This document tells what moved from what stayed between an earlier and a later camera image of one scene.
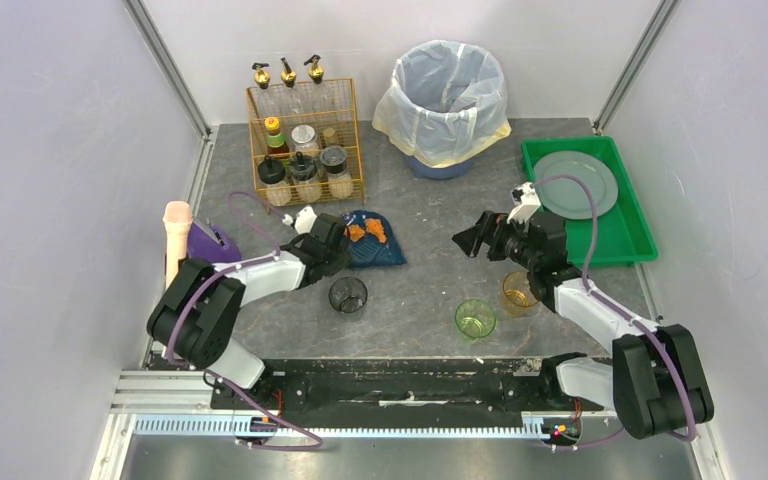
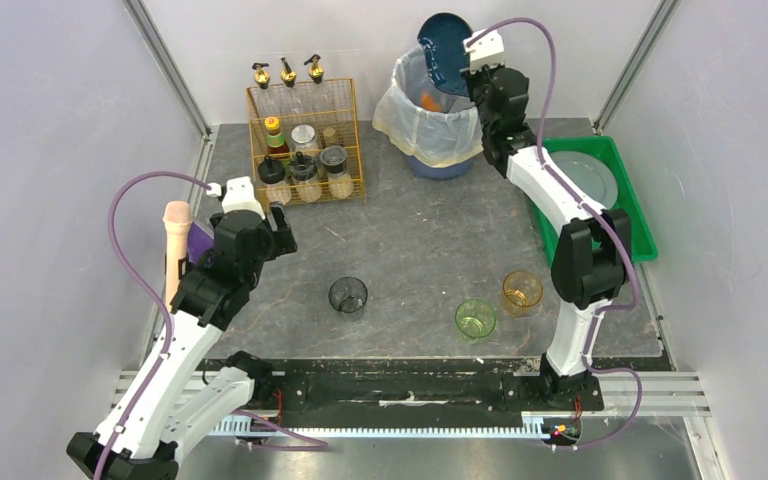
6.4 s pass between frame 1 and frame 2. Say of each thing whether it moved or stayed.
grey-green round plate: stayed
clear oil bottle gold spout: stayed
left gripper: moved
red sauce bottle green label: stayed
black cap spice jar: stayed
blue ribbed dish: moved
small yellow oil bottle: stayed
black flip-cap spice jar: stayed
